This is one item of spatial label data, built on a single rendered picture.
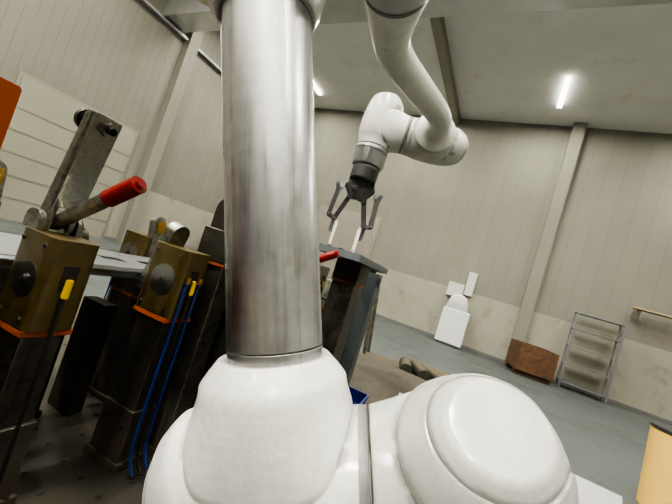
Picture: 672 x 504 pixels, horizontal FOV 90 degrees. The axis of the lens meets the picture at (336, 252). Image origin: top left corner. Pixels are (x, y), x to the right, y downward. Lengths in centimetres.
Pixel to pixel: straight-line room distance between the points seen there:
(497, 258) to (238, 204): 1068
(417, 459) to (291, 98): 34
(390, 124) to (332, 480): 81
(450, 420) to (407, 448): 4
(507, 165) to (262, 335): 1150
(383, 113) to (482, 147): 1107
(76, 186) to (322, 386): 41
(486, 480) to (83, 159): 55
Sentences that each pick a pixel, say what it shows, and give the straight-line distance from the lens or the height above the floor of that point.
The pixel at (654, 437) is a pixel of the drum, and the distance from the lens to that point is 420.
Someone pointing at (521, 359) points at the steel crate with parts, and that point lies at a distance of 943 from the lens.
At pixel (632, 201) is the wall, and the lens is 1174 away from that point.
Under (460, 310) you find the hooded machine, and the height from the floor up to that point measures 102.
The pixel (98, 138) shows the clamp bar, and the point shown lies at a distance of 55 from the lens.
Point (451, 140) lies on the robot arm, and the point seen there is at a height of 151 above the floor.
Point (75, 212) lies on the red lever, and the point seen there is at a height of 109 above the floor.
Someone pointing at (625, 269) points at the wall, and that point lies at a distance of 1131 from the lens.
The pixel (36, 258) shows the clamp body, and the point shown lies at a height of 102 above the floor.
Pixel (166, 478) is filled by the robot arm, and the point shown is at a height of 90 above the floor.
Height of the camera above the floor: 112
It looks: 2 degrees up
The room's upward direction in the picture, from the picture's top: 18 degrees clockwise
